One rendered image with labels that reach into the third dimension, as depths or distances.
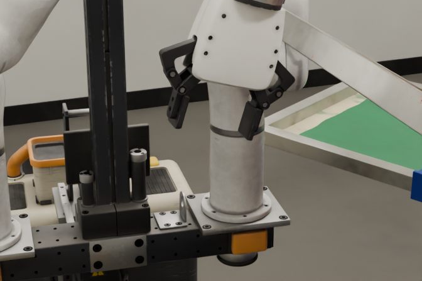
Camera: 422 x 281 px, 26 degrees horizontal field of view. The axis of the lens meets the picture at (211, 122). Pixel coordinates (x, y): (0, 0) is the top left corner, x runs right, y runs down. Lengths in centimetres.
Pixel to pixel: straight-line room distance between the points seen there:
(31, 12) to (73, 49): 371
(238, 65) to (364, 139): 141
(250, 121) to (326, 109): 154
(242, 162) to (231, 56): 55
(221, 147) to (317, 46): 43
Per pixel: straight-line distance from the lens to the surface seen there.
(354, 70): 109
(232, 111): 152
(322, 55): 116
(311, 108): 254
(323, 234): 392
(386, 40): 576
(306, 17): 149
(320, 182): 437
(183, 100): 103
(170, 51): 101
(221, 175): 157
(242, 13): 101
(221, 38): 101
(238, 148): 154
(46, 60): 503
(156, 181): 226
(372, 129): 248
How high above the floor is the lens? 189
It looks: 22 degrees down
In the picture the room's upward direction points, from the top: straight up
